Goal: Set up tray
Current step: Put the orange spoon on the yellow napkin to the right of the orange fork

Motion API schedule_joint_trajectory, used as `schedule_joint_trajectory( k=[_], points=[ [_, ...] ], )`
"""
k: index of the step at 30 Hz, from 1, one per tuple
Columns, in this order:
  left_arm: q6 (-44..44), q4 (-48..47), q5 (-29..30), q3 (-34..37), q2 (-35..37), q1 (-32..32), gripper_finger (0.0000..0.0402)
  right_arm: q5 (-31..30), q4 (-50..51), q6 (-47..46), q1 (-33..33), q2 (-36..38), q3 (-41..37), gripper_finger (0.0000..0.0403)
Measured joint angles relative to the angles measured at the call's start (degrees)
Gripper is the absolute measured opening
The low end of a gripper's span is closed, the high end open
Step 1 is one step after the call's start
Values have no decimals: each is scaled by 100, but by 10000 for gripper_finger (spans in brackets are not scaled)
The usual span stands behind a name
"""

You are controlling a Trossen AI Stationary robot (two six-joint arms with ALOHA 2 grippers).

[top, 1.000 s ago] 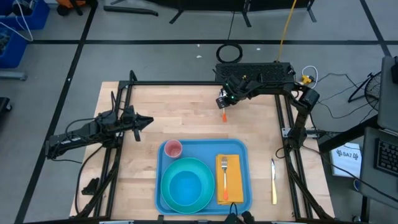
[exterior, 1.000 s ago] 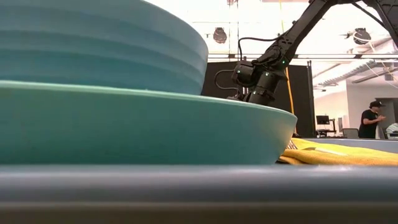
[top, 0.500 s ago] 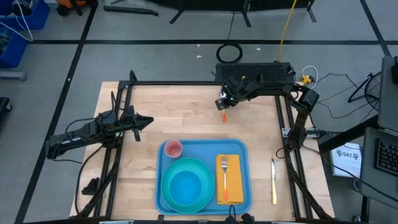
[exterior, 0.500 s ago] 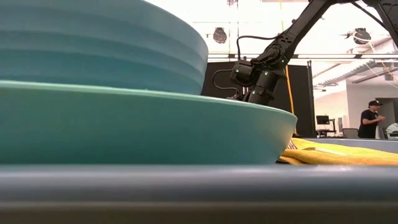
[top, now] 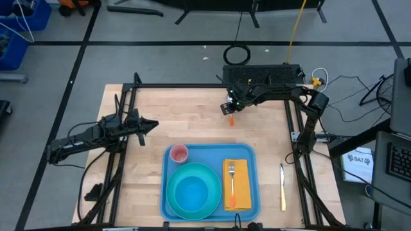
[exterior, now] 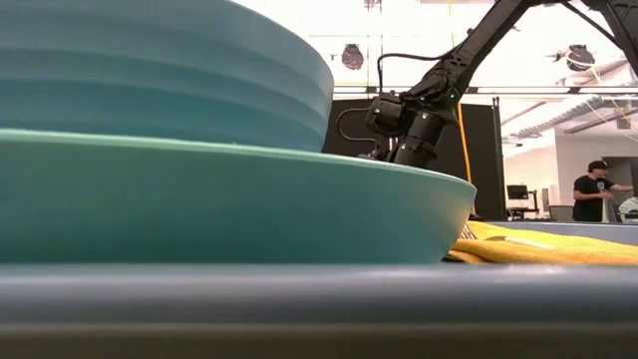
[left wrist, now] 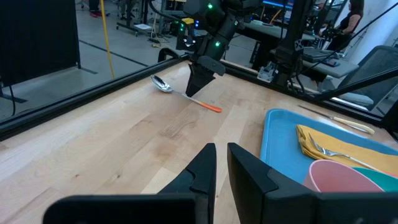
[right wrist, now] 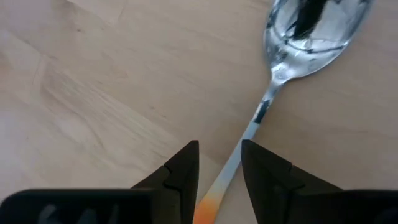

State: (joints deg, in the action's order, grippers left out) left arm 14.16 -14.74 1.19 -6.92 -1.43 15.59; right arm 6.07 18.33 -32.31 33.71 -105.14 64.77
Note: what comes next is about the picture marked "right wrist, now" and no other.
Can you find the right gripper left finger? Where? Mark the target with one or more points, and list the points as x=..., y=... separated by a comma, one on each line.
x=183, y=174

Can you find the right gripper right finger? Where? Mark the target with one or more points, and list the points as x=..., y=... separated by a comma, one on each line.
x=267, y=186

